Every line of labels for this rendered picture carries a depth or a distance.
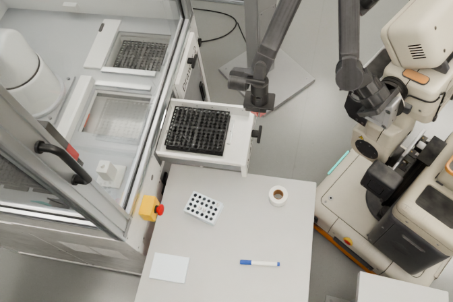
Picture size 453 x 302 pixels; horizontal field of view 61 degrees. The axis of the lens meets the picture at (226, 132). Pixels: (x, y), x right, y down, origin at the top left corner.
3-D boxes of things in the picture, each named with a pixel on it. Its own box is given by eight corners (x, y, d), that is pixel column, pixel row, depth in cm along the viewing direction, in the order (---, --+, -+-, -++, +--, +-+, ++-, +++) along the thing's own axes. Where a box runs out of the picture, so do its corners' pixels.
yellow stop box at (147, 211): (162, 203, 141) (157, 196, 134) (156, 222, 137) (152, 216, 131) (148, 201, 141) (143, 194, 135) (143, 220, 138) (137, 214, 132)
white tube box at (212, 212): (224, 206, 146) (222, 203, 143) (214, 226, 143) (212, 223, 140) (195, 193, 150) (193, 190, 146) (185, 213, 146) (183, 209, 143)
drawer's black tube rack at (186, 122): (230, 120, 156) (230, 111, 150) (223, 159, 148) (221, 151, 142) (178, 114, 160) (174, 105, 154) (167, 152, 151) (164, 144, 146)
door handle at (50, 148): (98, 179, 90) (61, 141, 74) (94, 189, 89) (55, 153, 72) (78, 176, 91) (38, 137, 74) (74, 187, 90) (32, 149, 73)
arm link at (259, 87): (266, 87, 118) (270, 73, 121) (244, 83, 119) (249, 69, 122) (265, 100, 124) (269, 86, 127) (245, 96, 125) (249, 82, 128)
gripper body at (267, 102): (245, 93, 134) (245, 80, 127) (275, 96, 132) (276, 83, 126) (243, 109, 130) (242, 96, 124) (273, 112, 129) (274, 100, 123)
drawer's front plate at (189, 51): (197, 48, 179) (193, 31, 169) (183, 100, 165) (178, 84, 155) (194, 48, 179) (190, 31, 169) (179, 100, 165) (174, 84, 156)
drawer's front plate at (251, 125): (257, 112, 159) (257, 98, 149) (246, 178, 145) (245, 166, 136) (253, 112, 159) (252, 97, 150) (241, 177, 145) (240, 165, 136)
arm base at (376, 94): (379, 114, 109) (402, 88, 113) (363, 92, 107) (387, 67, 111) (358, 117, 117) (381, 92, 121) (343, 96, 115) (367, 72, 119)
